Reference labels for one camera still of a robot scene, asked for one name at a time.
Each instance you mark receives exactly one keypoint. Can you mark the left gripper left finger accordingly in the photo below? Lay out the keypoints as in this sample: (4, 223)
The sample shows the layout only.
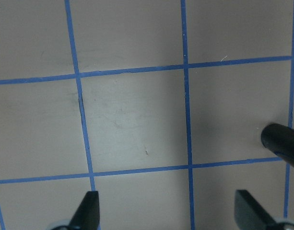
(87, 215)

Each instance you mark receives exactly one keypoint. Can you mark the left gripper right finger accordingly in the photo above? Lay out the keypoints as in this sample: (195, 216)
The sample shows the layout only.
(249, 214)

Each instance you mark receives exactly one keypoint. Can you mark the black wine bottle being moved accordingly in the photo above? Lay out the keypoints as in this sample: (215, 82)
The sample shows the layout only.
(279, 139)

